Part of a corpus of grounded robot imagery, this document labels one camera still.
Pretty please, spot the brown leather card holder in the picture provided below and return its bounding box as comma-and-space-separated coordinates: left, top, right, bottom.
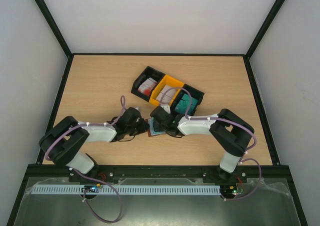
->
146, 117, 167, 139

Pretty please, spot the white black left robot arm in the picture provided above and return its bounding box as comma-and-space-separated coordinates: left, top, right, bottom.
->
39, 107, 150, 174

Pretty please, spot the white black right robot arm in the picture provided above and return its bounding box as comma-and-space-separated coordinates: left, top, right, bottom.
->
150, 106, 257, 182

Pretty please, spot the green card stack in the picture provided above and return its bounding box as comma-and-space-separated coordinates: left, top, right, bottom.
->
174, 93, 198, 115

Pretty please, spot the red white card stack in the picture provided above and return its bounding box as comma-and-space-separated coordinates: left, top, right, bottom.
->
137, 77, 157, 96

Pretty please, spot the yellow plastic bin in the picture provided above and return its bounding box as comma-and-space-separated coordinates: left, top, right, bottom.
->
148, 74, 185, 106

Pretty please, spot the black plastic bin right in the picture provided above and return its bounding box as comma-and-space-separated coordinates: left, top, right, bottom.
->
170, 84, 205, 116

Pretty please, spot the black plastic bin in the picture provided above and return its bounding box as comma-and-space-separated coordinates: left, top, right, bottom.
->
131, 66, 165, 103
170, 84, 205, 116

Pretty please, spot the black plastic bin left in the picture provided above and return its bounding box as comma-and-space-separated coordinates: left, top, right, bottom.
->
131, 66, 165, 103

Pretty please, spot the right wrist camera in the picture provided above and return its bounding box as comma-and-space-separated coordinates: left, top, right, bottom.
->
160, 104, 171, 115

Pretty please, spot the light blue cable duct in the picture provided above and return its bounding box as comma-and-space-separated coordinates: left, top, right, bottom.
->
30, 184, 221, 196

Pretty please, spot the black metal frame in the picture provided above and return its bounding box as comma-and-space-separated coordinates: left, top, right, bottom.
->
6, 0, 308, 226

